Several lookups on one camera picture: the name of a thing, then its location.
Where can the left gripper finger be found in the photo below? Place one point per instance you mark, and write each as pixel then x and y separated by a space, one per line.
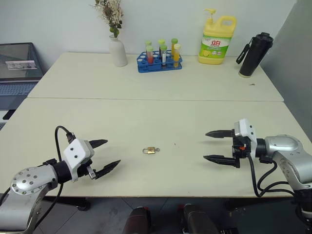
pixel 109 167
pixel 98 142

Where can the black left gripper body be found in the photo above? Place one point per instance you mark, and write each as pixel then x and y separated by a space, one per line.
pixel 84 170

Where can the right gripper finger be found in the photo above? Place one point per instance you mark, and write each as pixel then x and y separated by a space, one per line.
pixel 219 159
pixel 218 133

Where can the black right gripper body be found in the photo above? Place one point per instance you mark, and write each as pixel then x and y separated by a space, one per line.
pixel 240 148

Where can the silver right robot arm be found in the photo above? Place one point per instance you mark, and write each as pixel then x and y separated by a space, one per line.
pixel 285 149

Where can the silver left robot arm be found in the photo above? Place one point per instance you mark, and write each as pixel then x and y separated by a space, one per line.
pixel 26 183

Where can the black table leg base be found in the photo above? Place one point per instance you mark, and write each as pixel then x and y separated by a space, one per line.
pixel 79 203

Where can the small brass padlock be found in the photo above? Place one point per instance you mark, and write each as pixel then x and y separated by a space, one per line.
pixel 150 150

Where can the yellow detergent pump bottle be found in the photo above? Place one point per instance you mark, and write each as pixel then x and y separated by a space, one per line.
pixel 214 46

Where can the blue test tube rack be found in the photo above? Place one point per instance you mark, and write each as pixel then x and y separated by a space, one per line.
pixel 146 67

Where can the white ceramic vase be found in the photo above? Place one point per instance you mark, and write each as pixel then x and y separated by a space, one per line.
pixel 118 53

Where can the black smartphone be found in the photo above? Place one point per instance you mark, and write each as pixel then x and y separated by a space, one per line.
pixel 8 114

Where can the green-capped tube white label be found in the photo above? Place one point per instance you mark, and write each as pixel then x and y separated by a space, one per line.
pixel 163 54

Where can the green-capped tube orange liquid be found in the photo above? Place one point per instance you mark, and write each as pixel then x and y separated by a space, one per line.
pixel 174 45

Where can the green-capped tube red liquid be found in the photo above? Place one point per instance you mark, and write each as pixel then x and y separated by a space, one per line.
pixel 149 54

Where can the green-capped tube dark liquid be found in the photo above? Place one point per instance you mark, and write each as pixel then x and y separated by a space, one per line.
pixel 161 43

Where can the grey open laptop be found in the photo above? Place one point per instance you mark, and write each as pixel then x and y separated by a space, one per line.
pixel 18 65

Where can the green-capped tube pale liquid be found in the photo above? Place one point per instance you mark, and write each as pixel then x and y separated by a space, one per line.
pixel 148 43

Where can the dried flower bunch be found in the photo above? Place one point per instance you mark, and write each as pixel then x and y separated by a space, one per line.
pixel 111 13

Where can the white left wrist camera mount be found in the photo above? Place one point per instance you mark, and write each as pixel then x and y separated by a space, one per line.
pixel 77 151

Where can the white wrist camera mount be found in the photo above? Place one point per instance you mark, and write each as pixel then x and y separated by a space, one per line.
pixel 245 128
pixel 77 151

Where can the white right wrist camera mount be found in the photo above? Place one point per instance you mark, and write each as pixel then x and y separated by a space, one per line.
pixel 245 128

